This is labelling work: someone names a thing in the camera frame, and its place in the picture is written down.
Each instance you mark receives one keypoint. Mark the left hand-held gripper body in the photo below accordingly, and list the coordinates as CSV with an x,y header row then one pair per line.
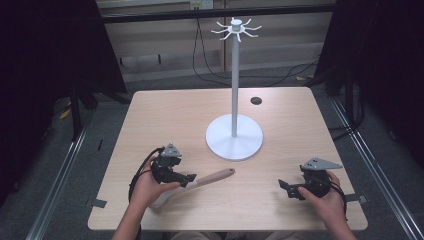
x,y
164,166

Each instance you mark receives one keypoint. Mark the metal floor rail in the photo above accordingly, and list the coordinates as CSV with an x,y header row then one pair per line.
x,y
373,160
56,186

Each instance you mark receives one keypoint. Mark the black curtain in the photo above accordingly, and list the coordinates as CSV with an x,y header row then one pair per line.
x,y
50,50
383,56

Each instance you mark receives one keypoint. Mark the dark round table grommet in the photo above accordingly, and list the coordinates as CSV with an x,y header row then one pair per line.
x,y
256,100

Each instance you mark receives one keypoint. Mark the white wall socket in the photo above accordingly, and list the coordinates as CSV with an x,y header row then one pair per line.
x,y
201,4

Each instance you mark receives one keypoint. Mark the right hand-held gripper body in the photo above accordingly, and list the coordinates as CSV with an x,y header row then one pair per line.
x,y
315,180

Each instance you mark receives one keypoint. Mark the grey table edge bracket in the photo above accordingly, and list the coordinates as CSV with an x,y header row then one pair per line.
x,y
356,198
96,202

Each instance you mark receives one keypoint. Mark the black horizontal bar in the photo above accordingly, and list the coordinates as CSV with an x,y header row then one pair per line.
x,y
216,13

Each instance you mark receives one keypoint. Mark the white utensil rack stand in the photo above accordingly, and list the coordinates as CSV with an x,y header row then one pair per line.
x,y
234,136

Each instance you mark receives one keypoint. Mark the person's left hand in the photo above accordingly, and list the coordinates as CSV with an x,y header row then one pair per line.
x,y
148,188

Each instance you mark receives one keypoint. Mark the person's right hand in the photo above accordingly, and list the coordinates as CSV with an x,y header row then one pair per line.
x,y
325,203

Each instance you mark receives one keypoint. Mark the black metal stand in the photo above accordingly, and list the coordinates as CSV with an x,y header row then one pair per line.
x,y
76,110

